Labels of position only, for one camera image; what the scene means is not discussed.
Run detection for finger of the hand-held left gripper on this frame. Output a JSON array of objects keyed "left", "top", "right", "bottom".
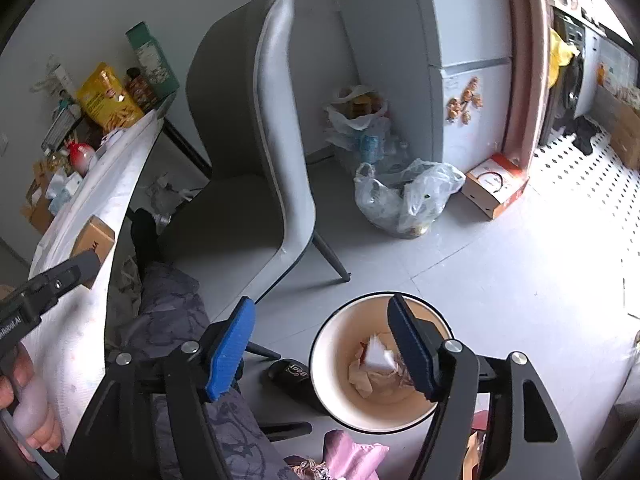
[{"left": 27, "top": 250, "right": 101, "bottom": 297}]

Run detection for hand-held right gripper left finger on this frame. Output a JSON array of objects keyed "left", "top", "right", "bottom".
[{"left": 62, "top": 296, "right": 257, "bottom": 480}]

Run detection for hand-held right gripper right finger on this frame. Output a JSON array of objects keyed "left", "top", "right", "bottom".
[{"left": 387, "top": 294, "right": 581, "bottom": 480}]

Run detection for small white paper scrap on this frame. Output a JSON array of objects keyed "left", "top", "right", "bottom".
[{"left": 359, "top": 335, "right": 399, "bottom": 374}]

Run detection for round beige trash bin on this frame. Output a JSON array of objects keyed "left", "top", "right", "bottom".
[{"left": 308, "top": 292, "right": 454, "bottom": 434}]

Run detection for person's left hand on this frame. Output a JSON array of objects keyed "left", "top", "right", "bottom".
[{"left": 0, "top": 346, "right": 64, "bottom": 453}]

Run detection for small brown cardboard box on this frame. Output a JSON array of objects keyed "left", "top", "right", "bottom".
[{"left": 69, "top": 214, "right": 117, "bottom": 289}]

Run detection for crumpled beige paper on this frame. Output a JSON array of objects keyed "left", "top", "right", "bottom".
[{"left": 346, "top": 332, "right": 418, "bottom": 401}]

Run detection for black slipper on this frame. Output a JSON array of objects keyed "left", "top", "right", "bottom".
[{"left": 267, "top": 358, "right": 314, "bottom": 402}]

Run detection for white patterned tablecloth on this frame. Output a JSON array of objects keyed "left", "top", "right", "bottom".
[{"left": 21, "top": 109, "right": 167, "bottom": 458}]

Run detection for person's leg in patterned pants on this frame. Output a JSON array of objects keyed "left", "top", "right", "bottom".
[{"left": 116, "top": 261, "right": 301, "bottom": 480}]

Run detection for blue tissue packs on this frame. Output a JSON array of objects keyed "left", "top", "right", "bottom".
[{"left": 46, "top": 169, "right": 84, "bottom": 212}]

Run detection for person's black sock foot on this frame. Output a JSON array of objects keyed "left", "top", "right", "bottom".
[{"left": 130, "top": 208, "right": 162, "bottom": 267}]

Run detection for red cap bottle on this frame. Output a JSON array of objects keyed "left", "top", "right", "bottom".
[{"left": 66, "top": 140, "right": 98, "bottom": 172}]

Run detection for pink plastic bag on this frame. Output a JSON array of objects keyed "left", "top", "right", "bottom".
[{"left": 284, "top": 429, "right": 392, "bottom": 480}]

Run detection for grey striped box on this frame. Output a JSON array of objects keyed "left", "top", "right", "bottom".
[{"left": 39, "top": 104, "right": 82, "bottom": 152}]

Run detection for clear plastic bag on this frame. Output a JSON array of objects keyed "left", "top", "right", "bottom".
[{"left": 354, "top": 158, "right": 467, "bottom": 237}]

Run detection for yellow snack bag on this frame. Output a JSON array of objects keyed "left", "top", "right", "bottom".
[{"left": 75, "top": 62, "right": 147, "bottom": 132}]

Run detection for white orange cardboard box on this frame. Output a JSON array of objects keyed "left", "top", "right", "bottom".
[{"left": 460, "top": 153, "right": 529, "bottom": 220}]

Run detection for white packet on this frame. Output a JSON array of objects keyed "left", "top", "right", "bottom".
[{"left": 31, "top": 54, "right": 77, "bottom": 107}]

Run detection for brown jar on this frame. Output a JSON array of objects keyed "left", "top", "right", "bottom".
[{"left": 124, "top": 67, "right": 157, "bottom": 112}]

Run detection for grey chair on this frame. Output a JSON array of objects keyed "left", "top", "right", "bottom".
[{"left": 159, "top": 0, "right": 352, "bottom": 307}]

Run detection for tall green box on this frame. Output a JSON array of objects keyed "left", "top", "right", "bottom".
[{"left": 124, "top": 21, "right": 181, "bottom": 107}]

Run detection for plastic bag with bottles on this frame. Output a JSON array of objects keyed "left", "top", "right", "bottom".
[{"left": 324, "top": 84, "right": 396, "bottom": 162}]

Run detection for fridge magnets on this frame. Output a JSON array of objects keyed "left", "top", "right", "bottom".
[{"left": 446, "top": 76, "right": 486, "bottom": 127}]

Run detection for black cloth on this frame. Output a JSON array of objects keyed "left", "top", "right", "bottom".
[{"left": 564, "top": 115, "right": 602, "bottom": 157}]

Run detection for large brown cardboard box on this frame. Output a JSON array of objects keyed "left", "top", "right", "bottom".
[{"left": 609, "top": 86, "right": 640, "bottom": 170}]

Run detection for white refrigerator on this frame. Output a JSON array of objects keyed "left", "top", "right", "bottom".
[{"left": 407, "top": 0, "right": 517, "bottom": 177}]

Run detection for yellow cloth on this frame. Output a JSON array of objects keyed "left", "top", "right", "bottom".
[{"left": 548, "top": 27, "right": 579, "bottom": 89}]

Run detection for black table frame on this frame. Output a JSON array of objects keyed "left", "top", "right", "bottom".
[{"left": 161, "top": 119, "right": 214, "bottom": 179}]

